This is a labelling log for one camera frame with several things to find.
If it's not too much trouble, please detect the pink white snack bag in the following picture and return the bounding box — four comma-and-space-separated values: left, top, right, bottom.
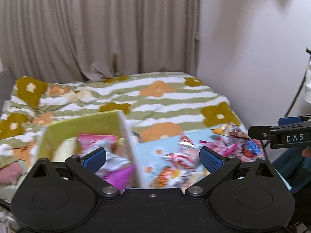
199, 138, 239, 157

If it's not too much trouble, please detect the blue red candy bag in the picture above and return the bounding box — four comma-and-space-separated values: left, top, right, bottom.
229, 139, 264, 159

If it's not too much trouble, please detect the pale green snack bag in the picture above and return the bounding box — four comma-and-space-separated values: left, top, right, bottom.
52, 137, 77, 162

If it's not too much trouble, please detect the pink snack bag in box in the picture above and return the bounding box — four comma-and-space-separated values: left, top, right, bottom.
78, 134, 119, 156

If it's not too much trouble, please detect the silver white snack bag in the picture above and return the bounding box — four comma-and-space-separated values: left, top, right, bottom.
95, 152, 131, 177

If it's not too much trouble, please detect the red white snack bag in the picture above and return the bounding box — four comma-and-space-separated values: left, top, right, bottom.
161, 135, 200, 171

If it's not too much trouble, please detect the purple snack bag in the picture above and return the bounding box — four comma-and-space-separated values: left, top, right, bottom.
103, 165, 135, 192

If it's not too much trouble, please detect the green cardboard box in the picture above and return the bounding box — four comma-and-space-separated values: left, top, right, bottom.
37, 110, 142, 190

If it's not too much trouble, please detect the grey bed headboard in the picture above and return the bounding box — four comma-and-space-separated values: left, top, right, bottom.
0, 68, 14, 114

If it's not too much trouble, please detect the beige curtain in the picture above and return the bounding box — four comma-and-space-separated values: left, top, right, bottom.
1, 0, 199, 83

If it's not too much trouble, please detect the black cable on wall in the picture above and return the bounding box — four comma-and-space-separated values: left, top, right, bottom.
284, 47, 311, 118

